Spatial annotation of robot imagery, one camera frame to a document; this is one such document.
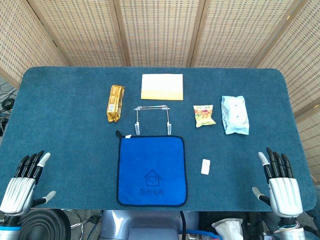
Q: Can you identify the black round stool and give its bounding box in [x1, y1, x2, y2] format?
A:
[18, 209, 72, 240]

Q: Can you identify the black fabric bag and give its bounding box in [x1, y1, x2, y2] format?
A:
[199, 211, 266, 240]

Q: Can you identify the woven bamboo folding screen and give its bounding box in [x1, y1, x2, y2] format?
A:
[0, 0, 320, 183]

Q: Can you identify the small white box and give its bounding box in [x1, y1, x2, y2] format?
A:
[200, 158, 211, 176]

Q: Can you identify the bundle of floor cables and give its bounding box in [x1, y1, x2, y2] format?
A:
[0, 82, 19, 137]

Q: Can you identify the light blue wet wipes pack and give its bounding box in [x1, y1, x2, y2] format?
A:
[220, 95, 250, 136]

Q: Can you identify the yellow green snack bag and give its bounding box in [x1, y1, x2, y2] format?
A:
[192, 104, 217, 128]

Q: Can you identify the grey blue robot torso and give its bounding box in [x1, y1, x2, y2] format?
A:
[99, 209, 201, 240]

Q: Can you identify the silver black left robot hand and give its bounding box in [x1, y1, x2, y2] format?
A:
[0, 150, 56, 218]

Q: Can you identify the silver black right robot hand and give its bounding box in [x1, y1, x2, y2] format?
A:
[251, 147, 304, 218]

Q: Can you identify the chrome stool base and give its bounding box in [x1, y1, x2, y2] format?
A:
[62, 209, 103, 230]

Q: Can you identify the metal wire rack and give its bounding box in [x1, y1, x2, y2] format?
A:
[133, 104, 173, 136]

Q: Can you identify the black torso cable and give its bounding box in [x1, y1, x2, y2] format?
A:
[179, 211, 188, 240]

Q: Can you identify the white and yellow envelope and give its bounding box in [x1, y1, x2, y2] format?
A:
[140, 73, 184, 101]

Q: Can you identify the gold foil snack package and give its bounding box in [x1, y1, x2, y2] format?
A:
[106, 84, 126, 123]

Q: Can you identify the white plastic bag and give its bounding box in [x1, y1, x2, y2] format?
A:
[211, 218, 244, 240]

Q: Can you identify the blue kitchen towel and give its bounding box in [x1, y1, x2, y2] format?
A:
[115, 130, 188, 207]

